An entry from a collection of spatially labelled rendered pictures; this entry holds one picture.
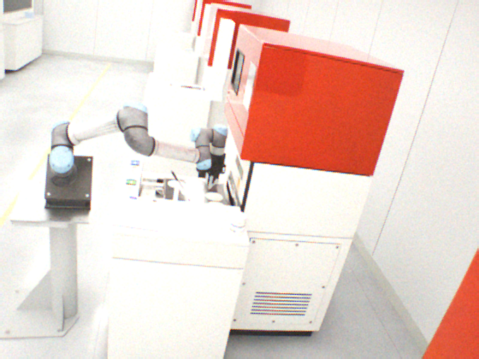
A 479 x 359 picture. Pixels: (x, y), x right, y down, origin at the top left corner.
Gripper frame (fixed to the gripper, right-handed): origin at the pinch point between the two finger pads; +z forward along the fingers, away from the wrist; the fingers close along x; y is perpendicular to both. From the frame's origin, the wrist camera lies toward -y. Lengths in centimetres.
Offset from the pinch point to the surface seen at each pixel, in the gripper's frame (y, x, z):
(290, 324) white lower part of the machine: 43, -51, 83
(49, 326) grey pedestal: -82, 32, 96
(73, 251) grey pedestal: -65, 33, 46
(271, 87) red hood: 6, -25, -64
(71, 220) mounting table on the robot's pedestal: -72, 20, 15
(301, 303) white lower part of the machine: 45, -52, 65
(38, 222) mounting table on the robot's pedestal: -88, 25, 16
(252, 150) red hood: 3.3, -23.8, -30.8
